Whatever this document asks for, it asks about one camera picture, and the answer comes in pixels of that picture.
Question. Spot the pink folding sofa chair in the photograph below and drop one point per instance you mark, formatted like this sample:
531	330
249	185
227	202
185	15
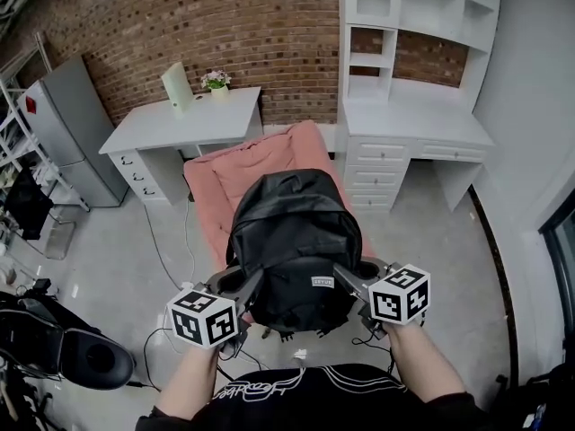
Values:
256	169

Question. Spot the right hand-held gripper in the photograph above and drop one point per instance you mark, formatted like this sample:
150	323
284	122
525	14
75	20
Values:
400	296

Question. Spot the black office chair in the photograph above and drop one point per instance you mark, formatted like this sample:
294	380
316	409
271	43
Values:
58	339

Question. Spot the white desk with drawers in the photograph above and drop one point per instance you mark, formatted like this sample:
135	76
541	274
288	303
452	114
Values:
179	124

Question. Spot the black cloth on rack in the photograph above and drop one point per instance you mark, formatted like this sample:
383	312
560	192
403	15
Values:
27	207

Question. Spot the grey refrigerator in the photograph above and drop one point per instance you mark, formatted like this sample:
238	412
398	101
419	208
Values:
67	128

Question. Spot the white desk with hutch shelves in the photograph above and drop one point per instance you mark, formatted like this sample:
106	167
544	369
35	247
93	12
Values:
404	119

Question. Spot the person's right forearm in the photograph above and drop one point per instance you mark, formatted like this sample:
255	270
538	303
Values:
422	362

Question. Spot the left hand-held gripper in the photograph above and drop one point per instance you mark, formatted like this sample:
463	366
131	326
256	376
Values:
202	317

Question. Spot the white metal storage rack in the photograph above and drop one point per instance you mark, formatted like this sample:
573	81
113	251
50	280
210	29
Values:
27	151

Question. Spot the person's black printed shirt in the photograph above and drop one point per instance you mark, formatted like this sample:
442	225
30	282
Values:
323	404

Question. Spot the pink flowers in pale pot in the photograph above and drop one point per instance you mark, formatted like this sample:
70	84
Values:
216	82

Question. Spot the clear plastic container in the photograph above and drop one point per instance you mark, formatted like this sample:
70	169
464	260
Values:
59	239

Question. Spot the white power strip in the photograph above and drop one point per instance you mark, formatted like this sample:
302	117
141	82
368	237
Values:
299	354

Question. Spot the person's left forearm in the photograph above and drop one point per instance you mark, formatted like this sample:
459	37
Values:
191	382

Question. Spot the black backpack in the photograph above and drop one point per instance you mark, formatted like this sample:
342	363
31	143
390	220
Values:
294	236

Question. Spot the dark window frame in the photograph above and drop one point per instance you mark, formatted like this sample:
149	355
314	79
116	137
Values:
559	258

